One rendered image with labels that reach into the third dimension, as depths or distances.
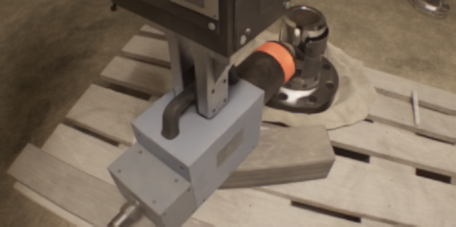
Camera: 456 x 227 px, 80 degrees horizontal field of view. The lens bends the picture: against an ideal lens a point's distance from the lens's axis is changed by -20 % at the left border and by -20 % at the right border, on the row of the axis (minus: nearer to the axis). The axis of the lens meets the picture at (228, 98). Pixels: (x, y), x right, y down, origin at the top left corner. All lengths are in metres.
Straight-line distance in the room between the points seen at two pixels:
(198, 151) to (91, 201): 0.35
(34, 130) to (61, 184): 0.44
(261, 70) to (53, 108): 0.84
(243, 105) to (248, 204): 0.26
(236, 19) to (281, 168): 0.45
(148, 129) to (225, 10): 0.30
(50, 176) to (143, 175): 0.36
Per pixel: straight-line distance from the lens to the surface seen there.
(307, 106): 0.87
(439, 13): 1.99
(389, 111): 1.03
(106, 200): 0.78
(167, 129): 0.53
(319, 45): 0.83
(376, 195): 0.84
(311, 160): 0.73
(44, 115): 1.27
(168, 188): 0.56
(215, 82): 0.50
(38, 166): 0.91
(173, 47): 0.50
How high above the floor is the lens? 0.83
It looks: 47 degrees down
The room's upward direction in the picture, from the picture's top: straight up
